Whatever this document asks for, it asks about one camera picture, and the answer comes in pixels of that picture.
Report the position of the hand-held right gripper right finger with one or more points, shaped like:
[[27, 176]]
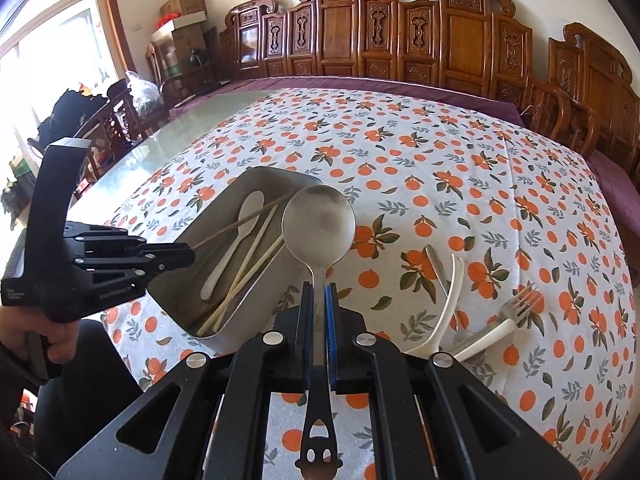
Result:
[[332, 340]]

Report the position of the long purple sofa cushion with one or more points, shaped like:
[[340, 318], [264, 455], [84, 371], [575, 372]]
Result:
[[350, 82]]

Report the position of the black desk lamp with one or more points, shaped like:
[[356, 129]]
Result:
[[197, 60]]

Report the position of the purple armchair cushion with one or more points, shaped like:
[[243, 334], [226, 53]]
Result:
[[620, 190]]

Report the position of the carved wooden armchair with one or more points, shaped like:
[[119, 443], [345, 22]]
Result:
[[595, 85]]

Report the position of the white plastic curved utensil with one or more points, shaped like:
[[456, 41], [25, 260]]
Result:
[[452, 300]]

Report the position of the brown wooden chopstick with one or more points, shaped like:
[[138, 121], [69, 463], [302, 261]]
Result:
[[240, 222]]

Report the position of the cream chopstick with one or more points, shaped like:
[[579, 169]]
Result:
[[255, 275], [250, 255]]

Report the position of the brown cardboard box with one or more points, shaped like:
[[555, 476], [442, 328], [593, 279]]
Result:
[[185, 2]]

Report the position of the large cardboard box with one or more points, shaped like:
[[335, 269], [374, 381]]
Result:
[[187, 45]]

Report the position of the white plastic spoon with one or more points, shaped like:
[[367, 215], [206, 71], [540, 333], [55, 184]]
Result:
[[250, 210]]

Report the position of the small metal spoon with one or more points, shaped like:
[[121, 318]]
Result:
[[436, 265]]

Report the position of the clear plastic bag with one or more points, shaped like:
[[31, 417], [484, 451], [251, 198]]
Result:
[[145, 92]]

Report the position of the metal fork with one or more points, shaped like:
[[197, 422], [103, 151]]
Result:
[[525, 305]]

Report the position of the black bag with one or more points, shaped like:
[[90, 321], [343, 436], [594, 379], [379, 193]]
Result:
[[70, 115]]

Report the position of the person's left hand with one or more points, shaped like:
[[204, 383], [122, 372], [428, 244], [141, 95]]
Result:
[[20, 322]]

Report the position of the carved wooden sofa bench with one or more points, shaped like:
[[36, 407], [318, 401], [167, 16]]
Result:
[[390, 35]]

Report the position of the person's dark pants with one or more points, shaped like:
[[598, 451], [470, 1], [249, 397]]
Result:
[[95, 390]]

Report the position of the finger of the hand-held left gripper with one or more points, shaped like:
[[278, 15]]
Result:
[[125, 245], [130, 271]]

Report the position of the white flat box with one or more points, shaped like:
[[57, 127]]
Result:
[[177, 25]]

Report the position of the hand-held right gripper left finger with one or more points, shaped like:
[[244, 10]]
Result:
[[303, 340]]

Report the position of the large metal spoon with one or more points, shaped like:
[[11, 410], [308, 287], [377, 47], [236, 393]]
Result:
[[320, 220]]

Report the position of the carved wooden dining chair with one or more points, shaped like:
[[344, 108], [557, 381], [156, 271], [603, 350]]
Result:
[[120, 115], [65, 155], [165, 75]]

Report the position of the rectangular metal box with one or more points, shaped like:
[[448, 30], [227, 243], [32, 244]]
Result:
[[235, 240]]

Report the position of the orange fruit print tablecloth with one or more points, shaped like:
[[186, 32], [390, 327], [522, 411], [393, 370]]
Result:
[[450, 185]]

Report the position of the red decoration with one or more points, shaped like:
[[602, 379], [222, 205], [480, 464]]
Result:
[[167, 20]]

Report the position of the wooden door frame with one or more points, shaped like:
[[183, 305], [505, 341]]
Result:
[[117, 15]]

